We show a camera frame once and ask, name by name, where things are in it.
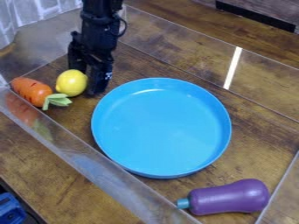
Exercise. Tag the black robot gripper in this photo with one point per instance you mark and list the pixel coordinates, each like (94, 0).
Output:
(97, 40)

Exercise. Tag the yellow toy lemon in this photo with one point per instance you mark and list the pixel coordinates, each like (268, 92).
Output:
(71, 82)

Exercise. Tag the orange toy carrot green leaves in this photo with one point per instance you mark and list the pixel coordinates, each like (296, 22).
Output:
(38, 93)

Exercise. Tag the blue round plastic tray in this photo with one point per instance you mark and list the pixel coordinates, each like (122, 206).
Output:
(162, 127)

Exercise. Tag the white lattice curtain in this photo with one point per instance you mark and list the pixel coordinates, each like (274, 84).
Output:
(23, 12)

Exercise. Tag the dark wooden furniture edge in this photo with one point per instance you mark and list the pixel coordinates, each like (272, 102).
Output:
(278, 23)

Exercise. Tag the blue plastic object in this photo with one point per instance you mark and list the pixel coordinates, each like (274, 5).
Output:
(13, 213)

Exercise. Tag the purple toy eggplant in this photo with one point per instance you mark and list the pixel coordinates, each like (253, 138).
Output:
(244, 196)

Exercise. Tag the clear acrylic barrier wall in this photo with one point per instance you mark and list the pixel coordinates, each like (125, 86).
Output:
(245, 61)

